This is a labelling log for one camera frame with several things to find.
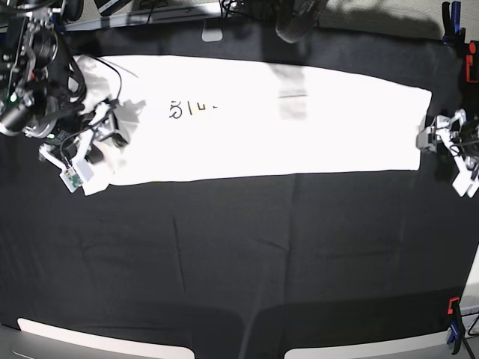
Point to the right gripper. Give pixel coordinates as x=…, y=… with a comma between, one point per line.
x=73, y=150

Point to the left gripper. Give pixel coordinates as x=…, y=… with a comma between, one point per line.
x=445, y=170

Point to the white printed t-shirt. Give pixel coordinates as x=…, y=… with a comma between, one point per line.
x=189, y=118

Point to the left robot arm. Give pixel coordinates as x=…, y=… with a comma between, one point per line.
x=456, y=137

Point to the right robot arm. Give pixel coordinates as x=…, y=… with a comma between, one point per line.
x=43, y=90

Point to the orange clamp far right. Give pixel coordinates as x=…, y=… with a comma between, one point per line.
x=472, y=63

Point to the blue clamp far right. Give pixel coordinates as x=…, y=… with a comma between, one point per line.
x=451, y=15

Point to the black table cloth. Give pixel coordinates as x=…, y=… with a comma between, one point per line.
x=248, y=266

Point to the dark mesh cylinder background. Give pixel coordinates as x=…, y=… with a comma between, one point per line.
x=296, y=18

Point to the orange blue clamp near right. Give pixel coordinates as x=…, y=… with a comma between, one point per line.
x=456, y=330

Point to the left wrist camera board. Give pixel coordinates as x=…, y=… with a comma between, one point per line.
x=465, y=185

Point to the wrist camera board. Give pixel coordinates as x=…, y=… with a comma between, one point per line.
x=465, y=185
x=71, y=179

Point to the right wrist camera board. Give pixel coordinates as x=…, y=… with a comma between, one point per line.
x=71, y=179

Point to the grey aluminium rail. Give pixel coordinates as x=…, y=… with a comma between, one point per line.
x=180, y=13

